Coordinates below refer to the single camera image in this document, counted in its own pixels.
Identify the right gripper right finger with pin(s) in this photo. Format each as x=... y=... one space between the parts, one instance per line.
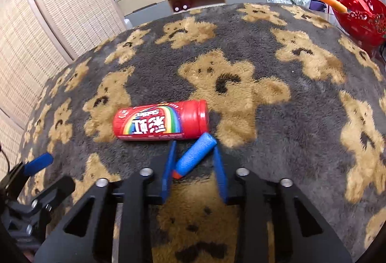
x=278 y=223

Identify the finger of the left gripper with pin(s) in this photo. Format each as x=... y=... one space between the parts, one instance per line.
x=46 y=202
x=18 y=176

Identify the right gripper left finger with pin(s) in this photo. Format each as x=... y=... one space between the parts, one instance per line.
x=85 y=233

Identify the red candy can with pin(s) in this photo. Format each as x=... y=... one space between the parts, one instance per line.
x=164 y=121

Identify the teddy bear pattern blanket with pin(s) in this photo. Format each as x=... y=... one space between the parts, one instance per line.
x=288 y=96

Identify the woven folding screen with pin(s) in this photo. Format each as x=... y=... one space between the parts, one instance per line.
x=39 y=38

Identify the red lace basket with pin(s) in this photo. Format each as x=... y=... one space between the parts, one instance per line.
x=364 y=20

